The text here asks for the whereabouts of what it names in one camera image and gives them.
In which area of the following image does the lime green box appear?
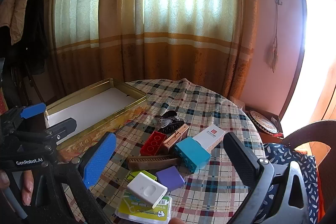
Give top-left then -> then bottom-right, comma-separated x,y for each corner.
127,170 -> 143,182

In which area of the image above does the red building block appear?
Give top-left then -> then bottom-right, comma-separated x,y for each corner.
140,131 -> 166,157

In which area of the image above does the brown comb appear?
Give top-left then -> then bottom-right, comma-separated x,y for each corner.
127,154 -> 181,171

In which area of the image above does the orange and cream curtain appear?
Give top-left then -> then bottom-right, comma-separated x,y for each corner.
51,0 -> 258,98

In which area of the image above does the white box with red seal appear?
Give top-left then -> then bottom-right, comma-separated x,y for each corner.
192,124 -> 226,153

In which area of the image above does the grey cable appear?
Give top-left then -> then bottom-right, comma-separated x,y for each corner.
4,187 -> 27,220

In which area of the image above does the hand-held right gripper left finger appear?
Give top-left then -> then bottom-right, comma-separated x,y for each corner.
34,132 -> 117,224

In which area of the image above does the purple square block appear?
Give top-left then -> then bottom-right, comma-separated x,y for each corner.
155,166 -> 185,191

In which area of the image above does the gold tin box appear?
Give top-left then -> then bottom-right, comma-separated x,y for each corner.
44,78 -> 147,161

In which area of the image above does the decorative plate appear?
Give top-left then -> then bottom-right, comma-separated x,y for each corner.
248,110 -> 279,134

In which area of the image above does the black grey hair claw clip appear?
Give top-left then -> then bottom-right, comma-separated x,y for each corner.
154,110 -> 185,135

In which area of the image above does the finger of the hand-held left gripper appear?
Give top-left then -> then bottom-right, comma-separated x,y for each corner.
16,118 -> 77,147
8,103 -> 47,130

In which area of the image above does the brown chair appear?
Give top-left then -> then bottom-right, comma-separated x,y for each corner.
283,120 -> 336,153

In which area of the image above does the blue patterned cushion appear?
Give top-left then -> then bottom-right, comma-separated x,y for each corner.
262,143 -> 319,224

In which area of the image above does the teal building block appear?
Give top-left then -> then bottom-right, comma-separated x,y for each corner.
174,136 -> 212,174

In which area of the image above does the beige jacket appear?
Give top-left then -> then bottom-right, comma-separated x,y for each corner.
0,0 -> 32,43

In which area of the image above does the clear plastic bag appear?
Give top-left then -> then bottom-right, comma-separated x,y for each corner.
230,97 -> 246,109

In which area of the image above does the person's left hand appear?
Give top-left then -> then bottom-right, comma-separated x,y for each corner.
0,171 -> 34,206

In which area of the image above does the brown wooden side table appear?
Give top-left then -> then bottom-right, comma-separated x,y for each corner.
247,109 -> 284,146

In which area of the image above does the white plastic case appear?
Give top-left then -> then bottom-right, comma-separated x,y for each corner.
127,172 -> 168,209

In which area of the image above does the green label floss packet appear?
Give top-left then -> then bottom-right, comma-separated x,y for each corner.
115,191 -> 173,224

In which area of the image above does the beige tassel ornament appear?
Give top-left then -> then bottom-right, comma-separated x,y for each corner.
266,5 -> 279,73

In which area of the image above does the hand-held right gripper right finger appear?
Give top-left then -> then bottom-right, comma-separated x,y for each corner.
223,132 -> 313,224

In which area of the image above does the pink case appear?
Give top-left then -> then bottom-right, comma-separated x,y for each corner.
162,124 -> 189,153

